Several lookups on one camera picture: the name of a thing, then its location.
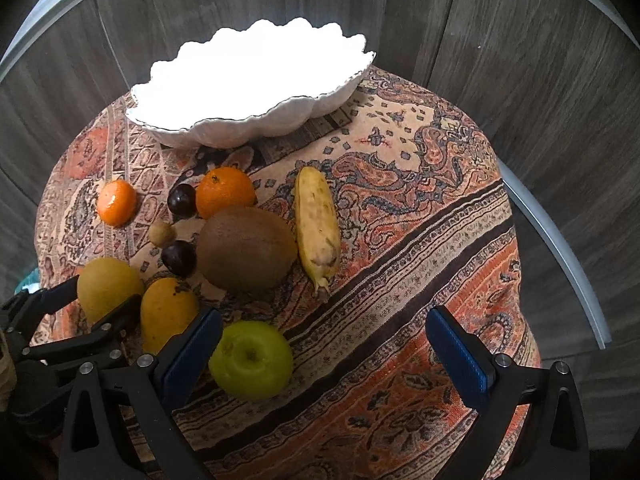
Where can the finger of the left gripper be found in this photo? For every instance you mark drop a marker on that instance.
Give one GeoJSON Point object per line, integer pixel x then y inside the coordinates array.
{"type": "Point", "coordinates": [25, 310]}
{"type": "Point", "coordinates": [105, 335]}

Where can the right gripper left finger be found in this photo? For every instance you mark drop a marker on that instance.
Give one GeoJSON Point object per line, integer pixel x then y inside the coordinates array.
{"type": "Point", "coordinates": [96, 442]}

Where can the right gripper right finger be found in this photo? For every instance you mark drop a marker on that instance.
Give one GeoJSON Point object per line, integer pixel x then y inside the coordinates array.
{"type": "Point", "coordinates": [553, 442]}

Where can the yellow lemon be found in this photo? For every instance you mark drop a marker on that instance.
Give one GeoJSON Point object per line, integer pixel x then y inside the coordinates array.
{"type": "Point", "coordinates": [104, 284]}

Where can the yellow mango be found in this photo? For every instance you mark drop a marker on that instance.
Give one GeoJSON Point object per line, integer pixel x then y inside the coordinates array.
{"type": "Point", "coordinates": [167, 309]}

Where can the dark plum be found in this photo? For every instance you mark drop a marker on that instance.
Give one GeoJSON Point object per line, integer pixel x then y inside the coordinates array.
{"type": "Point", "coordinates": [181, 201]}
{"type": "Point", "coordinates": [179, 258]}

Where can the small tan round fruit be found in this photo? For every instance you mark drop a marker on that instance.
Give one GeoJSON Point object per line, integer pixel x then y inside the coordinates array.
{"type": "Point", "coordinates": [161, 234]}

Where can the green apple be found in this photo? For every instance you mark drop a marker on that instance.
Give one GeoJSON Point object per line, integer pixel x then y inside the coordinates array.
{"type": "Point", "coordinates": [252, 362]}

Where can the brown kiwi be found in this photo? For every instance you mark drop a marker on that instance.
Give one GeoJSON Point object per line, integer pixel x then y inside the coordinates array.
{"type": "Point", "coordinates": [245, 248]}

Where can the small yellow banana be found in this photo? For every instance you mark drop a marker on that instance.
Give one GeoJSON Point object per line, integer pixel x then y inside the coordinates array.
{"type": "Point", "coordinates": [317, 232]}

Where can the blue glass dish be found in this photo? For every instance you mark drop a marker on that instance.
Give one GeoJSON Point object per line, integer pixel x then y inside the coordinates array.
{"type": "Point", "coordinates": [30, 283]}

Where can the small orange tangerine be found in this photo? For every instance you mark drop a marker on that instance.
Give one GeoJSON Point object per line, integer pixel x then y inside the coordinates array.
{"type": "Point", "coordinates": [116, 203]}

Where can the large orange tangerine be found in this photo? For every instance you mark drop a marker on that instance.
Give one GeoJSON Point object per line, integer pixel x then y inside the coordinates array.
{"type": "Point", "coordinates": [223, 187]}

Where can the patterned paisley tablecloth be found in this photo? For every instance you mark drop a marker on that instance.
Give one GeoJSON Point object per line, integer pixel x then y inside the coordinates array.
{"type": "Point", "coordinates": [424, 219]}

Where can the white scalloped bowl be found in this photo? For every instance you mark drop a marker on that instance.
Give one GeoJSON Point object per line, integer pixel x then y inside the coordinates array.
{"type": "Point", "coordinates": [241, 85]}

